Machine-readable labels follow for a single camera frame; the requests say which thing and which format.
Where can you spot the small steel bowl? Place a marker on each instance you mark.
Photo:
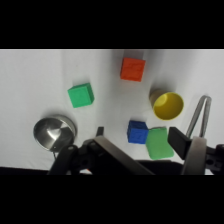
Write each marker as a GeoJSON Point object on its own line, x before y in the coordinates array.
{"type": "Point", "coordinates": [53, 132]}

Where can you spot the yellow plastic cup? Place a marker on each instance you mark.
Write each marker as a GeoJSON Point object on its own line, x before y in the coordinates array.
{"type": "Point", "coordinates": [167, 105]}

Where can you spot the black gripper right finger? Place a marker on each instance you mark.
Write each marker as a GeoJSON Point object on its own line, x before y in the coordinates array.
{"type": "Point", "coordinates": [195, 155]}

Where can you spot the blue cube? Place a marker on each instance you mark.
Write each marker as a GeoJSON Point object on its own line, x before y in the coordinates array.
{"type": "Point", "coordinates": [137, 132]}

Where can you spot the green cube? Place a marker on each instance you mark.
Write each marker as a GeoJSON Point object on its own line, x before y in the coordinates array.
{"type": "Point", "coordinates": [80, 95]}

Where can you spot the orange cube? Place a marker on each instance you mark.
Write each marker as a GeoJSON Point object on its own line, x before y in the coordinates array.
{"type": "Point", "coordinates": [133, 69]}

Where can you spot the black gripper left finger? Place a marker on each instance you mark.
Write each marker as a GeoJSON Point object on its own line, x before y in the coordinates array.
{"type": "Point", "coordinates": [110, 156]}

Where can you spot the flat green block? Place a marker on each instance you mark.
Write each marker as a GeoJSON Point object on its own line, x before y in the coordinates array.
{"type": "Point", "coordinates": [158, 143]}

